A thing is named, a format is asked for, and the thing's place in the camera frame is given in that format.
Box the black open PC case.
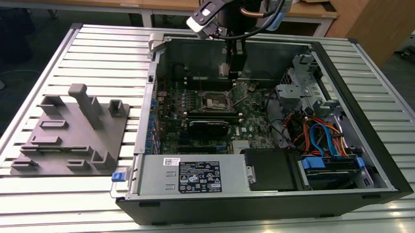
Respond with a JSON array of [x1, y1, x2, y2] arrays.
[[109, 33, 415, 226]]

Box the blue wire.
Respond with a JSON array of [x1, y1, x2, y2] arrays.
[[309, 123, 344, 160]]

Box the wooden desk white legs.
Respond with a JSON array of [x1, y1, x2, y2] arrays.
[[0, 0, 340, 37]]

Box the orange yellow wire bundle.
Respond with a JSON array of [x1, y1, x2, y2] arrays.
[[323, 123, 351, 157]]

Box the blue floor cable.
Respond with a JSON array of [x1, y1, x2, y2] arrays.
[[0, 69, 40, 76]]

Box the labelled black RAM stick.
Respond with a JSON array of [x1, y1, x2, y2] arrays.
[[189, 75, 229, 82]]

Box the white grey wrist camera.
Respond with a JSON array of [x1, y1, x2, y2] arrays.
[[185, 0, 228, 40]]

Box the metal locking lever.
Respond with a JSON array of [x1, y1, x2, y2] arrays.
[[232, 95, 249, 108]]

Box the grey case latch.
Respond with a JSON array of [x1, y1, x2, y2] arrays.
[[146, 33, 166, 53]]

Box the red orange wire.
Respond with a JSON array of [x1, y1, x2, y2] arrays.
[[293, 116, 313, 155]]

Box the black graphics card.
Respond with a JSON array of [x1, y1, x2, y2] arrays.
[[186, 119, 230, 138]]

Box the hard disk in blue carrier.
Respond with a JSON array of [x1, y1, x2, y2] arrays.
[[300, 156, 365, 191]]

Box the grey parts rack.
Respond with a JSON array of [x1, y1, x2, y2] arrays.
[[9, 83, 132, 176]]

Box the CPU socket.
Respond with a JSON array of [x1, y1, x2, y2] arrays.
[[201, 91, 236, 113]]

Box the green motherboard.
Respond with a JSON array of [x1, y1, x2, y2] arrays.
[[154, 80, 283, 155]]

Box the silver CPU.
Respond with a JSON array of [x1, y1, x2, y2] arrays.
[[218, 63, 232, 79]]

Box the black wire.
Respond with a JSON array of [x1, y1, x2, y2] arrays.
[[265, 92, 300, 149]]

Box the black plastic shroud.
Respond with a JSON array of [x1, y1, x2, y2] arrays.
[[240, 148, 305, 192]]

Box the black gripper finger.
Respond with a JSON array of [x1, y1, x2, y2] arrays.
[[224, 38, 233, 65], [228, 38, 246, 81]]

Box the silver power supply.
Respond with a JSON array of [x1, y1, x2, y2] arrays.
[[128, 154, 253, 197]]

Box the grey metal drive cage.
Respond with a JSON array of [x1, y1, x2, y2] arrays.
[[275, 54, 344, 117]]

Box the wooden cabinet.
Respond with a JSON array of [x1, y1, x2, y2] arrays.
[[327, 0, 415, 66]]

